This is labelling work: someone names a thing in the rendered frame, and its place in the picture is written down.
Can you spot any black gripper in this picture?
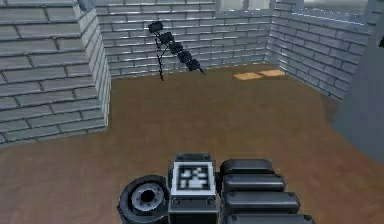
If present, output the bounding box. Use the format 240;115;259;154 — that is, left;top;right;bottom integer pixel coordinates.
117;175;172;224

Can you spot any window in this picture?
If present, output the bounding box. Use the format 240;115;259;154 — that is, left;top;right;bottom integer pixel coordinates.
219;0;271;12

